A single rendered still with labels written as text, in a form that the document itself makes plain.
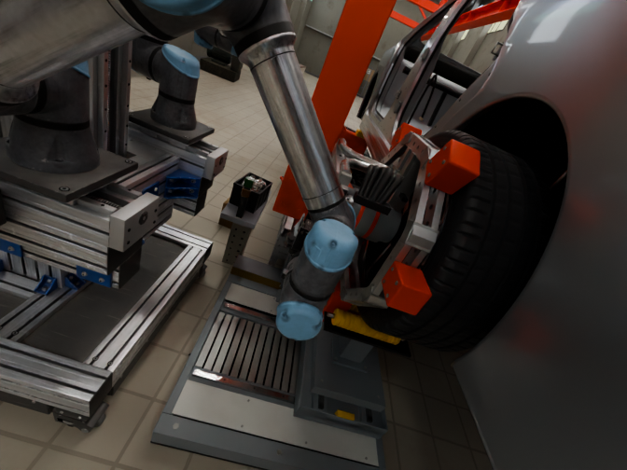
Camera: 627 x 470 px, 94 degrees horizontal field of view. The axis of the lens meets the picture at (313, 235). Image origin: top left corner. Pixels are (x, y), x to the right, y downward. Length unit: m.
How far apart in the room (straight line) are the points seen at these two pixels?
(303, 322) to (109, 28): 0.45
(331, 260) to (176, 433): 0.92
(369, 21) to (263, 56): 0.82
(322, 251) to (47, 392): 0.93
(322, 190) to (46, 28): 0.40
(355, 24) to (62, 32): 0.96
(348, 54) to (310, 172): 0.82
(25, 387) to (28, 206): 0.53
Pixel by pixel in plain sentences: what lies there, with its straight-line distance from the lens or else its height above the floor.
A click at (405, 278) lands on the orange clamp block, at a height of 0.88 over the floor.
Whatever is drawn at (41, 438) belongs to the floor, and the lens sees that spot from 1.33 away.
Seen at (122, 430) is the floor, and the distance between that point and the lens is 1.30.
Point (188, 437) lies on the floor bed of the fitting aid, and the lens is 1.20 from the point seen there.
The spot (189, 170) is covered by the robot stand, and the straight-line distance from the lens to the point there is 1.19.
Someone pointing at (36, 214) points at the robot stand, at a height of 0.70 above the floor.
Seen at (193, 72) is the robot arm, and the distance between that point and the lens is 1.16.
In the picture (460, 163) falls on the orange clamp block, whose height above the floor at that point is 1.13.
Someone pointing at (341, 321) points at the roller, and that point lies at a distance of 1.02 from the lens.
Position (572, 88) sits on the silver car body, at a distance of 0.88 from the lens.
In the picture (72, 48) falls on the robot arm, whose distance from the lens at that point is 0.52.
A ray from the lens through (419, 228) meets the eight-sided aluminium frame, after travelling 0.70.
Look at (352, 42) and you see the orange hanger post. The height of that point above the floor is 1.28.
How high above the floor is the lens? 1.20
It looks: 30 degrees down
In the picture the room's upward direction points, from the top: 25 degrees clockwise
